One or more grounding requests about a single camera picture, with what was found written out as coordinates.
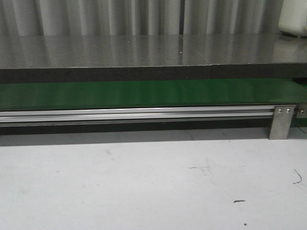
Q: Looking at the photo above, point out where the green conveyor belt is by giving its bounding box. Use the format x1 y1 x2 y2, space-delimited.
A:
0 79 307 111

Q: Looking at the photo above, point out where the grey curtain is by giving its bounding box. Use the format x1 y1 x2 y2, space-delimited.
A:
0 0 282 36

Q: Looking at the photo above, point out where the aluminium conveyor side rail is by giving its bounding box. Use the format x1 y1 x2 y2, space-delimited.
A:
0 105 274 123

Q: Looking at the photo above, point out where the steel conveyor support bracket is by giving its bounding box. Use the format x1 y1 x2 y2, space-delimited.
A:
269 105 295 140

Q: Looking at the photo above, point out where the steel conveyor end plate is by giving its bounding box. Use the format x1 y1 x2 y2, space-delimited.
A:
296 103 307 119

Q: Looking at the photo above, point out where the dark granite slab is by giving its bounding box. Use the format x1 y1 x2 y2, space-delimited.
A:
0 33 307 83

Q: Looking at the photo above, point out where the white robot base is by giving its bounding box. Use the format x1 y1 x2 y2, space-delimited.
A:
278 0 307 37

